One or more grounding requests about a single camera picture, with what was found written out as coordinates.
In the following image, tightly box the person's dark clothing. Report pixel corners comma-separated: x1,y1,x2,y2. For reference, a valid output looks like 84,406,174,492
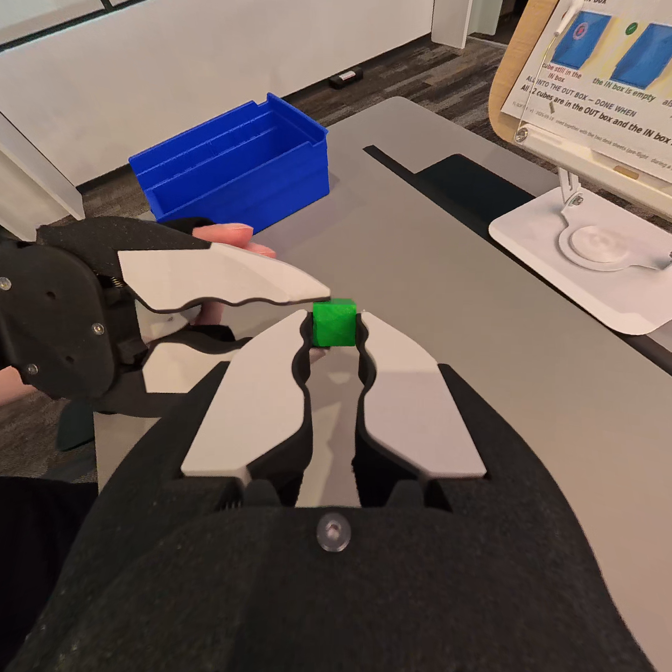
0,475,100,657

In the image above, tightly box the large grid window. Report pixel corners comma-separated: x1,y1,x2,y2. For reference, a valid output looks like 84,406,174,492
0,0,295,50

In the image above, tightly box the blue plastic bin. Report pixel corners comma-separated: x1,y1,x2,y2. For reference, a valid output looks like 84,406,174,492
128,93,330,234

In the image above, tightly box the person's left hand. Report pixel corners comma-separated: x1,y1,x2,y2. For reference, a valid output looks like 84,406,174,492
189,223,277,329

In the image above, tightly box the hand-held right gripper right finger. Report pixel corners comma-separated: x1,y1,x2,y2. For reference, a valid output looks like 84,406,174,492
354,311,488,491

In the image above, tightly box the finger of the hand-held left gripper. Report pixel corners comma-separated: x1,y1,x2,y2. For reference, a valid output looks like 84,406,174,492
117,241,333,316
142,341,253,394

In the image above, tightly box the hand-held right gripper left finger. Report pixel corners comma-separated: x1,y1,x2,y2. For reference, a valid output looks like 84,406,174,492
181,310,314,490

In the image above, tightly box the illustrated instruction sheet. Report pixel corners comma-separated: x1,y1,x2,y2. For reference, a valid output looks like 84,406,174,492
512,0,672,174

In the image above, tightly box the green wooden cube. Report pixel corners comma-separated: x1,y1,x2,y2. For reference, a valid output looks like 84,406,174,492
312,297,358,348

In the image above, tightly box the black desk panel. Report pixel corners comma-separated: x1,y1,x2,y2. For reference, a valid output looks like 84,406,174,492
422,154,533,232

